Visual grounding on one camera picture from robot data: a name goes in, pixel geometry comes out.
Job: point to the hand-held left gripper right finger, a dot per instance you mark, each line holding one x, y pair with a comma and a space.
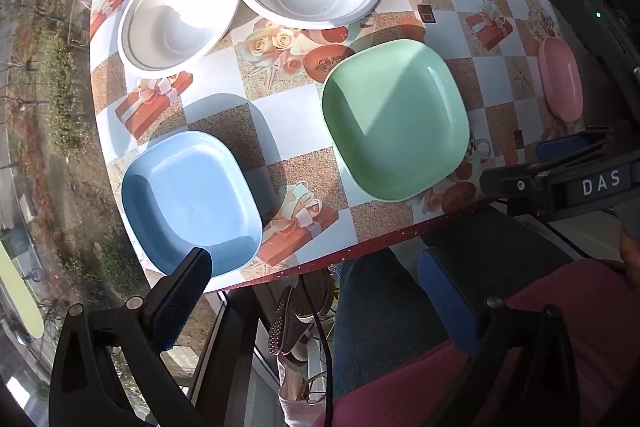
445, 302

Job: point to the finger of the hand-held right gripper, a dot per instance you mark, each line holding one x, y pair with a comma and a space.
557, 148
520, 185

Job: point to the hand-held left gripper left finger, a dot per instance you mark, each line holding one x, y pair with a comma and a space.
180, 302

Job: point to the pink plate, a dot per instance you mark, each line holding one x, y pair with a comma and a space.
560, 77

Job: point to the blue square plate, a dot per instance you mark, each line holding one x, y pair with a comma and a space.
190, 202

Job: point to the green square plate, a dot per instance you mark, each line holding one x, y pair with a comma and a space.
395, 117

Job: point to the person's jeans leg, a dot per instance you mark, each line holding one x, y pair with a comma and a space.
385, 307

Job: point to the dotted slipper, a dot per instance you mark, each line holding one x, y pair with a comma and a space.
295, 312

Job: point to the printed checked tablecloth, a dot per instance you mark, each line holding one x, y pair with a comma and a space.
295, 127

